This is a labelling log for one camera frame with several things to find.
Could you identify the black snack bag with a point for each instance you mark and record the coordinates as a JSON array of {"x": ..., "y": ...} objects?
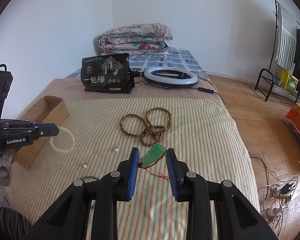
[{"x": 105, "y": 72}]

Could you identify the brown blanket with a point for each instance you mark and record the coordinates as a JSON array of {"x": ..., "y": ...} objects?
[{"x": 165, "y": 92}]

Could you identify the white plug adapter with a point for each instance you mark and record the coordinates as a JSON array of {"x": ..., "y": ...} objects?
[{"x": 273, "y": 212}]

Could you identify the blue checked bed sheet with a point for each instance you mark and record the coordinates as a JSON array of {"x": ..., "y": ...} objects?
[{"x": 185, "y": 60}]

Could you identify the cardboard box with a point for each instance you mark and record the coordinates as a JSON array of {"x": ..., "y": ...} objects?
[{"x": 27, "y": 158}]

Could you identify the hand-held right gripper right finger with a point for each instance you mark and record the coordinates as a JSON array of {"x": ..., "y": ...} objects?
[{"x": 171, "y": 175}]

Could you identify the yellow striped cloth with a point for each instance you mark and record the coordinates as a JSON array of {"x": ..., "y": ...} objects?
[{"x": 102, "y": 130}]

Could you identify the folded floral quilt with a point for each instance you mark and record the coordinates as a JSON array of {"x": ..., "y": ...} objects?
[{"x": 135, "y": 37}]

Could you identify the yellow green carton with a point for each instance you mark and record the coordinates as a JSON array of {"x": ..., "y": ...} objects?
[{"x": 288, "y": 80}]

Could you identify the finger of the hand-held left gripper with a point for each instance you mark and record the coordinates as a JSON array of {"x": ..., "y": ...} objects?
[
  {"x": 50, "y": 131},
  {"x": 43, "y": 125}
]

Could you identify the white wall socket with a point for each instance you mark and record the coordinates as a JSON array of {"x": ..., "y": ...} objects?
[{"x": 174, "y": 48}]

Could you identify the orange patterned cloth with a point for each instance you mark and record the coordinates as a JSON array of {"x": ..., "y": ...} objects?
[{"x": 298, "y": 117}]

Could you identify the black metal coat rack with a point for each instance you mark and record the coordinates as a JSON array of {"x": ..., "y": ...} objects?
[{"x": 262, "y": 80}]

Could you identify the white power strip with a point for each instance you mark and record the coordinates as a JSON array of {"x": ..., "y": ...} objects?
[{"x": 285, "y": 191}]

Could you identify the striped grey clothing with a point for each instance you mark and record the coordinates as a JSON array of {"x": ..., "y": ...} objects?
[{"x": 12, "y": 225}]

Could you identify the green striped hanging towel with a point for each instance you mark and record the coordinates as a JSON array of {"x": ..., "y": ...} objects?
[{"x": 286, "y": 37}]

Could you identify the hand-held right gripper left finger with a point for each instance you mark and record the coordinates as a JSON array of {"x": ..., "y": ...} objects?
[{"x": 133, "y": 172}]

